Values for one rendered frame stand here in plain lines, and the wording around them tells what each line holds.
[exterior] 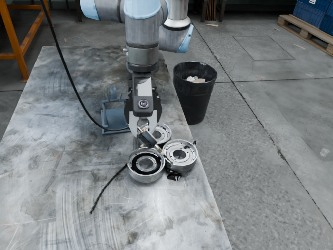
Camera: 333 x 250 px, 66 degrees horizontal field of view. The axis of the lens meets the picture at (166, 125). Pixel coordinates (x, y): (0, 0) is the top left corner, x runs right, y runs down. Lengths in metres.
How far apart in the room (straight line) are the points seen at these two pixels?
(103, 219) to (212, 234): 0.26
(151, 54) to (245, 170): 1.44
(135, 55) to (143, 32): 0.05
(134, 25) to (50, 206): 0.48
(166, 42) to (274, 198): 1.22
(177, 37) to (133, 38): 0.50
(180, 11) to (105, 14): 0.40
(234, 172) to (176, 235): 1.27
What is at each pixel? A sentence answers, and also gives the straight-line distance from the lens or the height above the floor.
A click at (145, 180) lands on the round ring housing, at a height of 0.82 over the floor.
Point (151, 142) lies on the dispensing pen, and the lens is 0.70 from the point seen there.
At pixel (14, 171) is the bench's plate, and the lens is 0.83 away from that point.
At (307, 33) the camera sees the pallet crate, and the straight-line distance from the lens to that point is 4.39.
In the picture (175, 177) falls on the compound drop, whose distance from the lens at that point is 0.74.
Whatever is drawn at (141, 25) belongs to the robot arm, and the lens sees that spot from 0.58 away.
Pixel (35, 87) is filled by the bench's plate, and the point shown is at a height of 0.80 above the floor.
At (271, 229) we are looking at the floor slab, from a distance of 1.71.
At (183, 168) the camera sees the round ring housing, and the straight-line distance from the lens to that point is 0.73.
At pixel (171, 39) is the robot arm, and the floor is 0.98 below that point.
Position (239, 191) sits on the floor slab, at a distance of 1.79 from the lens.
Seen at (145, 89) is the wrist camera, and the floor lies 1.06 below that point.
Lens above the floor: 1.39
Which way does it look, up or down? 41 degrees down
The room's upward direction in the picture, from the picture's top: 5 degrees clockwise
